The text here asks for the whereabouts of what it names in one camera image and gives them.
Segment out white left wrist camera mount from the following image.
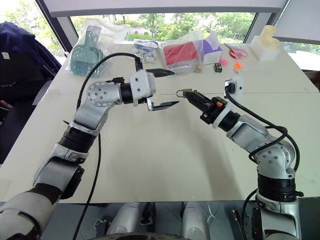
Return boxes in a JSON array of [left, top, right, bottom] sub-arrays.
[[128, 69, 157, 107]]

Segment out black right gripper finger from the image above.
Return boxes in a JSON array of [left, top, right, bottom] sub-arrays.
[[187, 90, 215, 106], [185, 92, 212, 112]]

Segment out blue white plastic package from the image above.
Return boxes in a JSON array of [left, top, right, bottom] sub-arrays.
[[131, 38, 160, 64]]

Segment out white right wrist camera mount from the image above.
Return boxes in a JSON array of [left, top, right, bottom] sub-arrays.
[[211, 75, 245, 130]]

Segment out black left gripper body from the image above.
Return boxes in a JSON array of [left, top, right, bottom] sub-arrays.
[[136, 96, 154, 112]]

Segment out silver rounded robot leg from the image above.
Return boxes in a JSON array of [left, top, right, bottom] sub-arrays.
[[105, 201, 151, 236], [180, 201, 210, 240]]

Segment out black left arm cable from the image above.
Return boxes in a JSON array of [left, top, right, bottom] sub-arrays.
[[71, 52, 144, 240]]

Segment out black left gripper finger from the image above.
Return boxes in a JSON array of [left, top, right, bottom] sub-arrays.
[[152, 100, 180, 112], [145, 68, 176, 78]]

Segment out dark blue jacket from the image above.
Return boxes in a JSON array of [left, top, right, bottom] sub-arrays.
[[0, 21, 63, 165]]

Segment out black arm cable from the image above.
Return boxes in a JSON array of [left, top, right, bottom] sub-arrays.
[[71, 52, 144, 240], [224, 82, 301, 172]]

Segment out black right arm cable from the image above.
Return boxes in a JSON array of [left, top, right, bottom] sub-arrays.
[[224, 82, 301, 172]]

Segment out red pack in plastic bag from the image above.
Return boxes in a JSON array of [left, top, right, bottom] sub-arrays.
[[159, 30, 204, 76]]

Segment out purple white carton box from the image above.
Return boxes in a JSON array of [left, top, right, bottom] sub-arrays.
[[200, 31, 224, 67]]

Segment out red item in clear bag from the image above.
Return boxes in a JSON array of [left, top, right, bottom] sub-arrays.
[[223, 42, 250, 60]]

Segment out black lower cable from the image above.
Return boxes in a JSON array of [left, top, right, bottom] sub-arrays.
[[240, 187, 259, 240]]

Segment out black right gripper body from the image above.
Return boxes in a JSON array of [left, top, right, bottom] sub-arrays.
[[199, 97, 229, 125]]

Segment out white block with cream cylinders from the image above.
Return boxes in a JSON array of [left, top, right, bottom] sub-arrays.
[[249, 24, 283, 62]]

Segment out green dustpan in plastic bag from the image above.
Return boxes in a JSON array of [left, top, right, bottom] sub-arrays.
[[64, 18, 131, 79]]

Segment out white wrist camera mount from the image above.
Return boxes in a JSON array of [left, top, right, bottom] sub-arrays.
[[128, 69, 157, 107], [211, 75, 245, 130]]

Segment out brass padlock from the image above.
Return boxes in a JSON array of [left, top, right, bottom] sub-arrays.
[[175, 88, 194, 99]]

